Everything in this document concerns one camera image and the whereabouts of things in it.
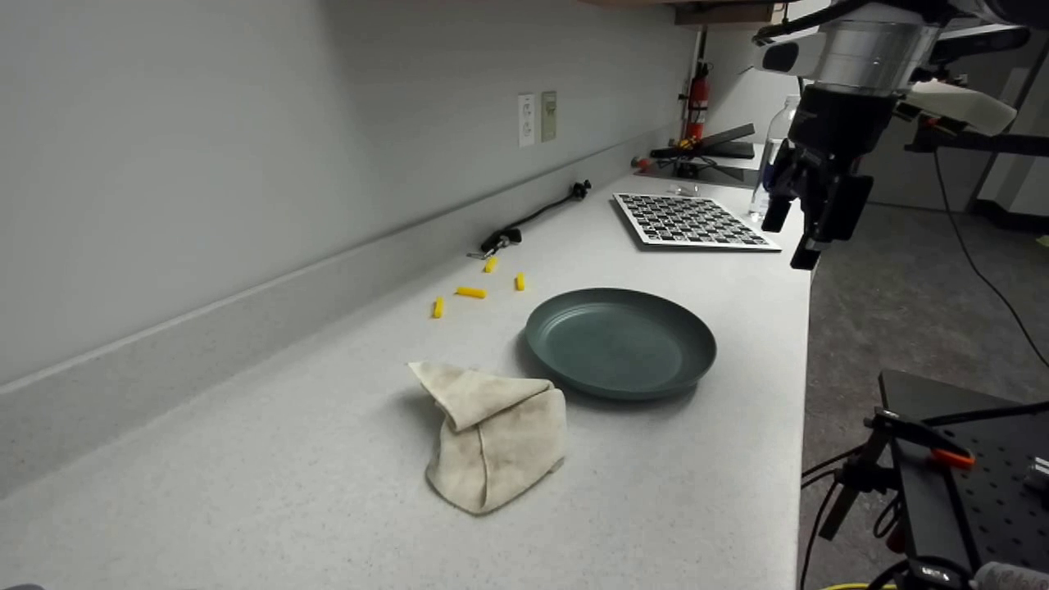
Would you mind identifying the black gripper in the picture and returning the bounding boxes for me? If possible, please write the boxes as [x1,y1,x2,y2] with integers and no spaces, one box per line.
[761,83,918,272]

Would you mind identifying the cream stained cloth towel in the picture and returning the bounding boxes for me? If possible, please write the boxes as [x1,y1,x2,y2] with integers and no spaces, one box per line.
[407,356,570,520]

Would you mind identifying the dark green round plate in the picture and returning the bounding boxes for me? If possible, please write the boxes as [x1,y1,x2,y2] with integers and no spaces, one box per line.
[515,284,720,403]

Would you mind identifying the black tools pile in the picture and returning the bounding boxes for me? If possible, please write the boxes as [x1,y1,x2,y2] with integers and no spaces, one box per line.
[630,122,763,191]

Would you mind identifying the checkerboard calibration board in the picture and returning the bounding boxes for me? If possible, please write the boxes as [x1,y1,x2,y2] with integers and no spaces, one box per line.
[611,191,786,256]

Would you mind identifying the black rod tool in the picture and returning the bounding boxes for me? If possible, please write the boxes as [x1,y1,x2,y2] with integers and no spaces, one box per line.
[474,178,594,258]

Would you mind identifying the black optical breadboard table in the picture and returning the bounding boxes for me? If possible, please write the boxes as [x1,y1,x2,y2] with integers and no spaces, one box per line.
[874,367,1049,579]

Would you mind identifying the grey padded object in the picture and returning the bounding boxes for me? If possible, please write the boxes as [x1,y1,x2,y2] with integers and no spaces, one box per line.
[966,557,1049,590]

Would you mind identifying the thin black hanging cable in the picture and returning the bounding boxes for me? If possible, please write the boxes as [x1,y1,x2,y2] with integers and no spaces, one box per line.
[930,145,1049,369]

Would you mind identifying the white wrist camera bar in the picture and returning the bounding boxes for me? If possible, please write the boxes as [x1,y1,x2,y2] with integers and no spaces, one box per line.
[903,77,1023,140]

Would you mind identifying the black horizontal mount bar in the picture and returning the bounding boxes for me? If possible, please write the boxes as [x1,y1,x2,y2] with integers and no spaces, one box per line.
[903,124,1049,156]

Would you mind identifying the black clamp with red handle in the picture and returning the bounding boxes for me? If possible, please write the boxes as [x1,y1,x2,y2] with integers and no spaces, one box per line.
[866,405,985,474]

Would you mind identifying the grey wall outlet plate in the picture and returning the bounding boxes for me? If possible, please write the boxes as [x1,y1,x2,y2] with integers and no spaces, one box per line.
[537,84,560,145]

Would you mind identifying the black cable bundle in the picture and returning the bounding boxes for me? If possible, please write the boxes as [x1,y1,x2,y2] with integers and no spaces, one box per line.
[797,433,913,590]

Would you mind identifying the white wall outlet plate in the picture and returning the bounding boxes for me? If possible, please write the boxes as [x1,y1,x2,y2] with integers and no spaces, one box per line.
[515,91,541,152]

